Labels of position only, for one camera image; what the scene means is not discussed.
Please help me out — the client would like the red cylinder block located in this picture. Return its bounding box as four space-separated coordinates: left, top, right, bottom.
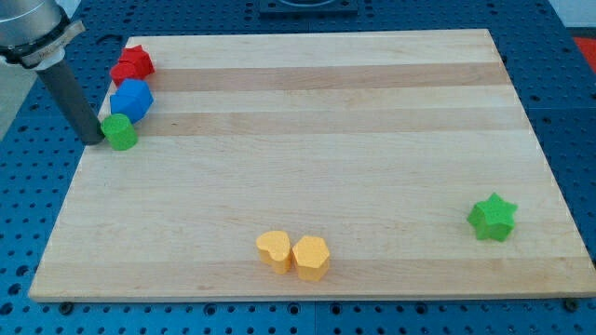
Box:
109 62 137 87

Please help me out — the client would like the green star block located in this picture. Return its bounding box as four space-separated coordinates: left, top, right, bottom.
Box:
467 193 518 242

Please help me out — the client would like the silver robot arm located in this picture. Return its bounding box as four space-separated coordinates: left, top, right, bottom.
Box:
1 0 86 71

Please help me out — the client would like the yellow hexagon block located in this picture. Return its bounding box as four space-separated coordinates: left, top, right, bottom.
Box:
292 235 331 281

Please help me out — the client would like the green cylinder block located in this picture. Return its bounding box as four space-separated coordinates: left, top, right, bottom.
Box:
101 114 138 151

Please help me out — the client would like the red star block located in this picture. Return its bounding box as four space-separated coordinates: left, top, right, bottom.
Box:
118 45 155 79

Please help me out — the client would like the yellow heart block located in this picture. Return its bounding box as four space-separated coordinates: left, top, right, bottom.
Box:
255 231 292 275

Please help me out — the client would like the blue block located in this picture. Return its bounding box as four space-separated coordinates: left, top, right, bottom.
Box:
110 79 154 124

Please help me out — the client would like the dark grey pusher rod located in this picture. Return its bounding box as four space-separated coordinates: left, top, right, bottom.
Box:
36 60 104 145

